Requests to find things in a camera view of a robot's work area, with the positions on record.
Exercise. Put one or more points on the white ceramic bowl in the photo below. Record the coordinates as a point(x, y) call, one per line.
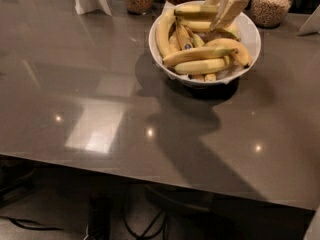
point(250, 38)

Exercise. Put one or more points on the yellow banana top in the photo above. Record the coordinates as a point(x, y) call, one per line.
point(196, 26)

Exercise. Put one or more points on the yellow banana front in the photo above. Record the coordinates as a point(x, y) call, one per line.
point(203, 66)

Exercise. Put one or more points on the yellow banana lower long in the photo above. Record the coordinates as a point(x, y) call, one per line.
point(200, 53)

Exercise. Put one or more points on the yellow banana left curved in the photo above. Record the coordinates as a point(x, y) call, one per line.
point(164, 24)

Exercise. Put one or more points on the glass jar of nuts right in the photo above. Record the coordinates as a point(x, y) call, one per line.
point(269, 13)

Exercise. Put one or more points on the small bananas underneath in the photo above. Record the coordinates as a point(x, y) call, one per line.
point(179, 40)

